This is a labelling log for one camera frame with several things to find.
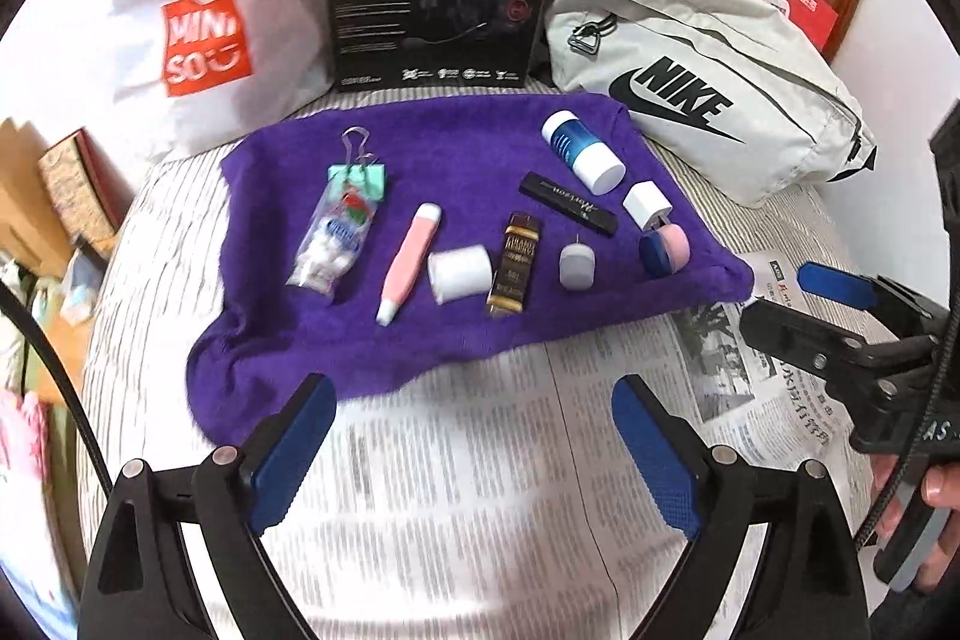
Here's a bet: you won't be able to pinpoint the white small cube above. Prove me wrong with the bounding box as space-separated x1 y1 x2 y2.
622 181 674 230

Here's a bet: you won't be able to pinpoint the small white cap bottle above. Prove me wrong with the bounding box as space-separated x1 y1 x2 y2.
558 236 596 292

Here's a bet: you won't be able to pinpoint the black long slim box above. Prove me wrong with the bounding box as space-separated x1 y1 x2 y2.
519 172 619 237

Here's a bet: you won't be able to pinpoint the white tape roll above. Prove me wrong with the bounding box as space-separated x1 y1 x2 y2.
428 245 493 305

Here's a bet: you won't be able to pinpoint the clear candy bottle silver cap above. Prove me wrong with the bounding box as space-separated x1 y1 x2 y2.
286 174 377 301

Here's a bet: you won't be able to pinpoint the pink white utility knife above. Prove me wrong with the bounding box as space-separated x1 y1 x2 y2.
376 203 443 326

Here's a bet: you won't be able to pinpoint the person's right hand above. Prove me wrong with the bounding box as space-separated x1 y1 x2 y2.
871 455 960 593

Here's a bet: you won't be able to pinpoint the pink striped clothing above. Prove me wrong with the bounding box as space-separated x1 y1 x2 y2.
0 386 54 566

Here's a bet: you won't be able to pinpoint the white floral pillow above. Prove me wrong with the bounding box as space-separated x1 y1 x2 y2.
2 252 41 395

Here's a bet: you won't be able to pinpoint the wooden nightstand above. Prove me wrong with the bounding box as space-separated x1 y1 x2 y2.
24 233 122 410

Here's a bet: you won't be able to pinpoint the grey Nike waist bag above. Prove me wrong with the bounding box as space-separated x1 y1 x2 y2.
544 0 878 206

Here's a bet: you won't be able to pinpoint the blue white round bottle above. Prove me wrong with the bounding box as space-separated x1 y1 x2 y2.
540 110 626 195

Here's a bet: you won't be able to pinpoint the small items on nightstand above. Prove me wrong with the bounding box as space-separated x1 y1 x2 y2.
60 244 107 326

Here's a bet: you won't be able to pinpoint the newspaper sheet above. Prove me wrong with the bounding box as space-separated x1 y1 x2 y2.
263 305 871 638

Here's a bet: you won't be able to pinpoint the patterned brown book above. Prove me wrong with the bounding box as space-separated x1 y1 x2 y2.
37 128 132 245

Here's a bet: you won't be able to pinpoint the purple towel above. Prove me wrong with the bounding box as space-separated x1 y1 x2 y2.
185 92 754 443

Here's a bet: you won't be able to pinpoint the teal binder clip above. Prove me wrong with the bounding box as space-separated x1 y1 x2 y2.
327 125 387 203

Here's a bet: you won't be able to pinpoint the white Miniso plastic bag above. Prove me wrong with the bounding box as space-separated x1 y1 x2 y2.
110 0 334 161

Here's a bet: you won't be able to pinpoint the black cable left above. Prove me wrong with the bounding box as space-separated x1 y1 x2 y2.
0 283 114 488

